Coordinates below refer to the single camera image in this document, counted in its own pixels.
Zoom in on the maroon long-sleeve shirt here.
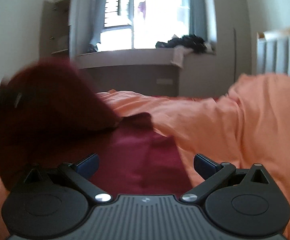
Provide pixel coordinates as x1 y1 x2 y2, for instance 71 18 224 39
0 58 191 196

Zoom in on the dark clothes pile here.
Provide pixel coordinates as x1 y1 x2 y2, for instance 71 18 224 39
155 34 213 53

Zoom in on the orange duvet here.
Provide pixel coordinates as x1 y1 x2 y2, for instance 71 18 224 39
0 73 290 240

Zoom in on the grey window bench desk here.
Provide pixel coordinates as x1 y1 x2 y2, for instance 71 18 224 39
76 49 216 98

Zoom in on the pale pink hanging garment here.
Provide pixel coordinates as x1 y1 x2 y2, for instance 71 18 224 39
170 45 194 69

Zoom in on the open grey wardrobe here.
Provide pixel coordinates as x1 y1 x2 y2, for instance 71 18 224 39
39 0 78 59

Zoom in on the grey padded headboard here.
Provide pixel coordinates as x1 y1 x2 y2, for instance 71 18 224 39
255 28 290 76

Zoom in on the tall grey closet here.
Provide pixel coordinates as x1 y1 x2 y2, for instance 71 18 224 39
214 0 251 96

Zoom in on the grey right curtain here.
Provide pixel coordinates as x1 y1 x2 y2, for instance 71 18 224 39
189 0 207 40

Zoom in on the grey curtain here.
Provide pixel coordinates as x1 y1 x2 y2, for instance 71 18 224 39
88 0 106 53
189 0 207 40

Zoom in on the purple garment outside window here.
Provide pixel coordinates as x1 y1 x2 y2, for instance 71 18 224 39
138 1 146 20

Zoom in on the grey left curtain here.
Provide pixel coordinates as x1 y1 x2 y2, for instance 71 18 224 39
88 0 106 53

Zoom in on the window with frame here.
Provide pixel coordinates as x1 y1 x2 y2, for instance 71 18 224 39
97 0 190 51

